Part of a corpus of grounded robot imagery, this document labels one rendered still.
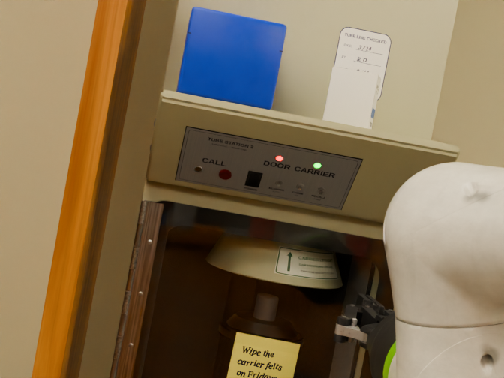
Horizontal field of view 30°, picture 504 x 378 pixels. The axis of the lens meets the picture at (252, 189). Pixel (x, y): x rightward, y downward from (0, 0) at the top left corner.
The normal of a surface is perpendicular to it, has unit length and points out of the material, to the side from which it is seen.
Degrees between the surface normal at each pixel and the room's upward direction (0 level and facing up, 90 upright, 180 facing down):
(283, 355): 90
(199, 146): 135
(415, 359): 101
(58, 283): 90
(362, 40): 90
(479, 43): 90
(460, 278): 129
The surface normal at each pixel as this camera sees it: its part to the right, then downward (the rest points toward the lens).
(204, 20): 0.10, 0.07
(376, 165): -0.07, 0.74
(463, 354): -0.24, 0.04
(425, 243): -0.71, 0.09
